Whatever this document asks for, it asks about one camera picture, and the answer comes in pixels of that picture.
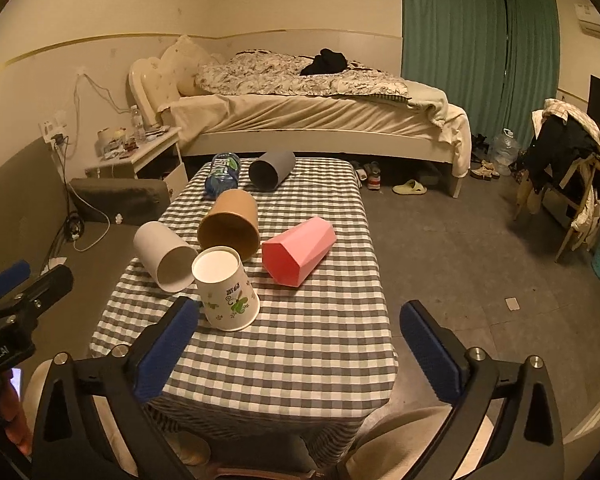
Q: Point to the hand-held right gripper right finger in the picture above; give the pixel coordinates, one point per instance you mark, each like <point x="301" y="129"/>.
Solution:
<point x="429" y="355"/>

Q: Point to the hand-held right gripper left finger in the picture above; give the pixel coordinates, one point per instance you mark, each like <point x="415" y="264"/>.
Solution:
<point x="167" y="350"/>

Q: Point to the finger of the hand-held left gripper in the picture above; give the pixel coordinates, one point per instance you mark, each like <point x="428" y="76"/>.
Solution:
<point x="9" y="280"/>
<point x="47" y="285"/>

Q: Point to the printed white paper cup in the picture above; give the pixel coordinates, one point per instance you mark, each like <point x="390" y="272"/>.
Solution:
<point x="225" y="295"/>

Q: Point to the plain white cup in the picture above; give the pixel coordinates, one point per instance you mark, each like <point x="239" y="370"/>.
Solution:
<point x="162" y="260"/>

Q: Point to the brown paper cup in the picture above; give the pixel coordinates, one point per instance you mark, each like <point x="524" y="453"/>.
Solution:
<point x="230" y="225"/>

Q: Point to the pink faceted cup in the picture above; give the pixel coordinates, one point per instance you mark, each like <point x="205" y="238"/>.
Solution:
<point x="300" y="250"/>

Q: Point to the grey cup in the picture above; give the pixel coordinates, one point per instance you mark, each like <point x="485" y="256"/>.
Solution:
<point x="272" y="170"/>

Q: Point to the person's left hand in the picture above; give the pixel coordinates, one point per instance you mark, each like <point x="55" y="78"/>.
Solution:
<point x="15" y="422"/>

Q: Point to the white paper scrap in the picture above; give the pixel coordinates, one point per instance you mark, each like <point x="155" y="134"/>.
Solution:
<point x="511" y="304"/>

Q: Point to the grey checked tablecloth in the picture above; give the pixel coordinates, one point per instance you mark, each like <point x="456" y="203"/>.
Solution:
<point x="310" y="350"/>

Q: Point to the white nightstand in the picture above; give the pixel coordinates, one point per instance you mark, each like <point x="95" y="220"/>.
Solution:
<point x="152" y="157"/>

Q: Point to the yellow slipper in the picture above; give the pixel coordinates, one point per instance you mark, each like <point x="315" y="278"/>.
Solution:
<point x="409" y="188"/>

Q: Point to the clear plastic bottle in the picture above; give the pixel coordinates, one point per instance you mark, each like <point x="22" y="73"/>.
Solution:
<point x="138" y="125"/>

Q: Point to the grey sneaker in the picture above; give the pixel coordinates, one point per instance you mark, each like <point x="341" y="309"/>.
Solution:
<point x="374" y="179"/>

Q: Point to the pair of beige shoes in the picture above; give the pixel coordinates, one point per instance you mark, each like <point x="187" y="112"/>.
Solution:
<point x="484" y="170"/>

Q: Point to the large clear water jug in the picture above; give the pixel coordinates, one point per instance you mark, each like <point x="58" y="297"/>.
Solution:
<point x="504" y="152"/>

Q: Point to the wooden chair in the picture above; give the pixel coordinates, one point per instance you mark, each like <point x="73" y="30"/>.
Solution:
<point x="577" y="180"/>

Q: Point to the cream blanket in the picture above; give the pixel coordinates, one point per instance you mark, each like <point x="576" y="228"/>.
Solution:
<point x="449" y="120"/>

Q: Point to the black jacket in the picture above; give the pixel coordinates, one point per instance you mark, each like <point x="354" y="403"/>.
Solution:
<point x="559" y="145"/>

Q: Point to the cream bed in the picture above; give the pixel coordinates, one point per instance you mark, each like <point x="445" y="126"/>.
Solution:
<point x="305" y="120"/>

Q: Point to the white checked shirt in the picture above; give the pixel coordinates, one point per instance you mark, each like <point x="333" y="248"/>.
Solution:
<point x="577" y="115"/>

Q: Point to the patterned quilt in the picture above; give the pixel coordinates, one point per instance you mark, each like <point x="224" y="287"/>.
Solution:
<point x="280" y="77"/>

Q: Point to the black clothing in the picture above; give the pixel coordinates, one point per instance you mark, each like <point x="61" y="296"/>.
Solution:
<point x="325" y="62"/>

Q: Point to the green curtain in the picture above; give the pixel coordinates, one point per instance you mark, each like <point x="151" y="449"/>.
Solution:
<point x="532" y="60"/>
<point x="452" y="35"/>

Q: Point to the white air conditioner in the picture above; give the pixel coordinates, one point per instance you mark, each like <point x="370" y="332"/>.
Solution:
<point x="593" y="20"/>

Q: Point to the white wall socket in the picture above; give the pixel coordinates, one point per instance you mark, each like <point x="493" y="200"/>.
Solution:
<point x="55" y="127"/>

